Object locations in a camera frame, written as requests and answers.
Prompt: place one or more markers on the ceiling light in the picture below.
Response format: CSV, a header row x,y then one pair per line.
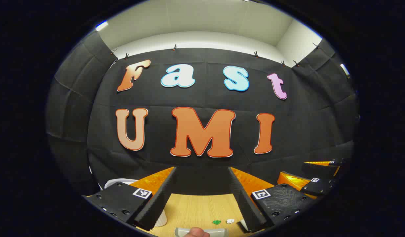
x,y
101,25

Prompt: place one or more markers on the white ribbed garbage bin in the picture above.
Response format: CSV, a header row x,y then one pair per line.
x,y
123,180

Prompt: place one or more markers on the grey plastic dustpan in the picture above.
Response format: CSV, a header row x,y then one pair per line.
x,y
218,232

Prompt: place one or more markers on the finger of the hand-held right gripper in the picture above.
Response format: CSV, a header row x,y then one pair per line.
x,y
320,187
337,163

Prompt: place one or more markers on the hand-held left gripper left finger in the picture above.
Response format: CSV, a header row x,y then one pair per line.
x,y
163,200

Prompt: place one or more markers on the row of black cloth clips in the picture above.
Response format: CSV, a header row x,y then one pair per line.
x,y
174,47

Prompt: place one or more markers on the small grey broom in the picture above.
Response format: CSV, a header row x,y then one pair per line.
x,y
243,224

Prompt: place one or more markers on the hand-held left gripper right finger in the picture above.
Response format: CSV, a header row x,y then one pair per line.
x,y
243,204

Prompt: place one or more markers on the wooden desktop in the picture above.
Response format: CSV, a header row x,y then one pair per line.
x,y
202,207

